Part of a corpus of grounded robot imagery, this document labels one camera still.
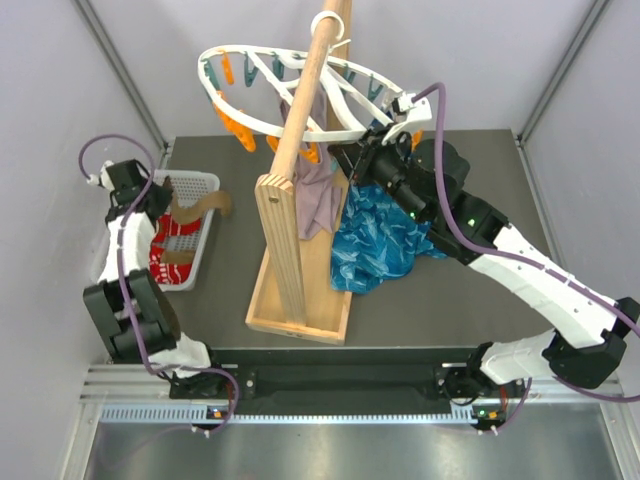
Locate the blue patterned cloth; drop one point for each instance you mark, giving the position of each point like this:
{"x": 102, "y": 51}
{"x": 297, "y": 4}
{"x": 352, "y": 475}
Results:
{"x": 375, "y": 242}

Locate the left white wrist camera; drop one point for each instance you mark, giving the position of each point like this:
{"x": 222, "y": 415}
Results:
{"x": 103, "y": 178}

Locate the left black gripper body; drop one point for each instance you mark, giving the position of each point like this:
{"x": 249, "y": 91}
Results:
{"x": 161, "y": 196}

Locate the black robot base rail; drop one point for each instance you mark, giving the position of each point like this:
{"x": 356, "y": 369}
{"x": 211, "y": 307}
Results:
{"x": 345, "y": 381}

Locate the red santa christmas sock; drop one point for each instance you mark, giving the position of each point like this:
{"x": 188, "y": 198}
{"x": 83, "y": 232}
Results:
{"x": 167, "y": 228}

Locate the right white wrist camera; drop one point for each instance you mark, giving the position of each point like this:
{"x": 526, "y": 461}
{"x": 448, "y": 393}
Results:
{"x": 407, "y": 115}

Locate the brown sock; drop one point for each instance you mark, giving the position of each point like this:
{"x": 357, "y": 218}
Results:
{"x": 178, "y": 257}
{"x": 217, "y": 200}

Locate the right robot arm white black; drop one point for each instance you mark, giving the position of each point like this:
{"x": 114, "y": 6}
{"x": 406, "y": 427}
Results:
{"x": 587, "y": 340}

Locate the mauve cloth on hanger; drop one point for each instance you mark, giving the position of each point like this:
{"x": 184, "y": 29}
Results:
{"x": 317, "y": 198}

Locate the wooden drying rack stand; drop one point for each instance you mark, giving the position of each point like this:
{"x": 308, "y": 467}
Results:
{"x": 292, "y": 295}

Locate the white oval clip hanger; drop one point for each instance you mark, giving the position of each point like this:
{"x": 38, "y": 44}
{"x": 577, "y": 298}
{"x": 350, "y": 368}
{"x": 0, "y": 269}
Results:
{"x": 331, "y": 118}

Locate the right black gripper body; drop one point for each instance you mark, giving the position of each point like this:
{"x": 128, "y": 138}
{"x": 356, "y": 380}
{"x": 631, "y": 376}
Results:
{"x": 378, "y": 162}

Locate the white perforated plastic basket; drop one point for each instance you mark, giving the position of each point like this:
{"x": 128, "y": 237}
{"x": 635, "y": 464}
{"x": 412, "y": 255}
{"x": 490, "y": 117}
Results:
{"x": 189, "y": 186}

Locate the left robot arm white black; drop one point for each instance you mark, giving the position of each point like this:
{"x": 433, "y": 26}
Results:
{"x": 127, "y": 304}

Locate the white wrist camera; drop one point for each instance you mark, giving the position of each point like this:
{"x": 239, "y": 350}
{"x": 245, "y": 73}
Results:
{"x": 407, "y": 115}
{"x": 103, "y": 178}

